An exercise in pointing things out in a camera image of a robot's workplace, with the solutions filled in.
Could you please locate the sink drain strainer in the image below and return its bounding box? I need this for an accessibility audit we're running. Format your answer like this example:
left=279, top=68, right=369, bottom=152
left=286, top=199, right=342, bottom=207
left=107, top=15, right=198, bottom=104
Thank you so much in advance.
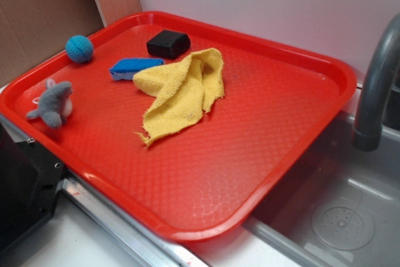
left=311, top=199, right=374, bottom=251

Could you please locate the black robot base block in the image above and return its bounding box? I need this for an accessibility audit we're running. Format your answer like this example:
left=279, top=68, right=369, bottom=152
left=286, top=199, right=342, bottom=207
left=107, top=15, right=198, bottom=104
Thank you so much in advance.
left=1, top=126, right=66, bottom=255

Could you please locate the red plastic tray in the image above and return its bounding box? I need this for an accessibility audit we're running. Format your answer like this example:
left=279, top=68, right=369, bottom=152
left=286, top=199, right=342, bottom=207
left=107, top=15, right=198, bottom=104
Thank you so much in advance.
left=1, top=12, right=356, bottom=242

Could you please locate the grey plush dolphin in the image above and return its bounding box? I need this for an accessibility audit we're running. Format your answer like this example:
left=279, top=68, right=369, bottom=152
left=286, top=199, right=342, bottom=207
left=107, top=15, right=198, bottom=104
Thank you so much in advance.
left=26, top=79, right=73, bottom=129

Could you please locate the black box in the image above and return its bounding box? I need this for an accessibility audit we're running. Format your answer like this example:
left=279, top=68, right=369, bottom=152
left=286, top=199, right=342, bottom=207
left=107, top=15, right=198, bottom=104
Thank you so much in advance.
left=146, top=29, right=191, bottom=59

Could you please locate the brown cardboard panel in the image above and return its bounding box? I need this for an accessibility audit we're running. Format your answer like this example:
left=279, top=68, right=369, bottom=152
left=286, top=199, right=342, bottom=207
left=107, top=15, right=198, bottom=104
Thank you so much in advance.
left=1, top=0, right=141, bottom=86

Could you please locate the grey sink basin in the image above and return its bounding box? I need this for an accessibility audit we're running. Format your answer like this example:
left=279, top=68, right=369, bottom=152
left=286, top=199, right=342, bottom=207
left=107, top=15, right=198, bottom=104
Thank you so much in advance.
left=244, top=113, right=399, bottom=266

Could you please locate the grey faucet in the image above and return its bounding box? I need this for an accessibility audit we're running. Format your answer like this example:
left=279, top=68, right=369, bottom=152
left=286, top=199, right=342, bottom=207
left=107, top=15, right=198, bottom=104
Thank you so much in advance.
left=352, top=14, right=399, bottom=151

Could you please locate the yellow cloth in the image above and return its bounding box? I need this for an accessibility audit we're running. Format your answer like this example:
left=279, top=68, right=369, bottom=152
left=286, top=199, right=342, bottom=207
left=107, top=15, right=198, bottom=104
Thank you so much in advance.
left=132, top=48, right=225, bottom=147

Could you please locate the blue textured ball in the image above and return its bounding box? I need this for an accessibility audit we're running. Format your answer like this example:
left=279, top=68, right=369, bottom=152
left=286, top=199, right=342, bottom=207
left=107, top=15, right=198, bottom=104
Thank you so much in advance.
left=65, top=36, right=94, bottom=64

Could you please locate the blue sponge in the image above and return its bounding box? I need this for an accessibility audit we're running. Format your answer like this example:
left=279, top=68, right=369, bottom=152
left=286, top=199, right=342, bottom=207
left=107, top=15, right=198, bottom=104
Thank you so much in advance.
left=109, top=58, right=164, bottom=81

